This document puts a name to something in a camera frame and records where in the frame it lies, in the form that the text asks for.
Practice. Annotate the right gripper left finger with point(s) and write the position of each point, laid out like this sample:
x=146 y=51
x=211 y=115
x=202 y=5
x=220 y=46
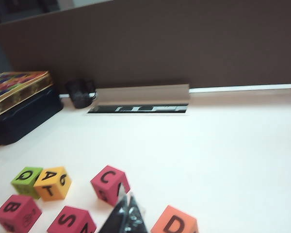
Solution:
x=114 y=218

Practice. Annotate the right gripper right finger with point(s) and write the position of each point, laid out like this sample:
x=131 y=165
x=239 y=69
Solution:
x=137 y=218

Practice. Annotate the orange foam letter block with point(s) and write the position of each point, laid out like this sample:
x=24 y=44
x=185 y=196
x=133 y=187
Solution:
x=172 y=223

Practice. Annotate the pink foam block letter C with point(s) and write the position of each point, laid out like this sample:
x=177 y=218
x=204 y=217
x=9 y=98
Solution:
x=106 y=182

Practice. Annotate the yellow foam letter block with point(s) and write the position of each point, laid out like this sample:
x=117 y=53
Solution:
x=51 y=187

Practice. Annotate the pink foam block letter B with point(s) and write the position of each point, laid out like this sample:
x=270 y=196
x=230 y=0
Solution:
x=12 y=213

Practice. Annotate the pink foam block letter S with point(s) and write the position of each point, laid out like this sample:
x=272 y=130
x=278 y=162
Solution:
x=68 y=221

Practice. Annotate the green foam letter block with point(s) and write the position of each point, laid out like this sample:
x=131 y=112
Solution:
x=24 y=178

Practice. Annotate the black printed label strip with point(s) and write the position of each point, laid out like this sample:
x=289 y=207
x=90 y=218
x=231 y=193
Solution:
x=104 y=109

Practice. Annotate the black mug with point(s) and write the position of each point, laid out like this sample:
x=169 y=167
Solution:
x=78 y=94

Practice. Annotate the navy blue plastic case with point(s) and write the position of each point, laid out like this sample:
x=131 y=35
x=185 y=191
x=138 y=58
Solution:
x=26 y=121

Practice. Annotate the colourful gold-edged tin box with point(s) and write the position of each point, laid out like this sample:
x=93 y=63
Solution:
x=14 y=89

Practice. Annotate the brown desk divider panel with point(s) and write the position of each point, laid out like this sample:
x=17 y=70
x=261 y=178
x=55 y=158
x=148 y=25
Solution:
x=160 y=48

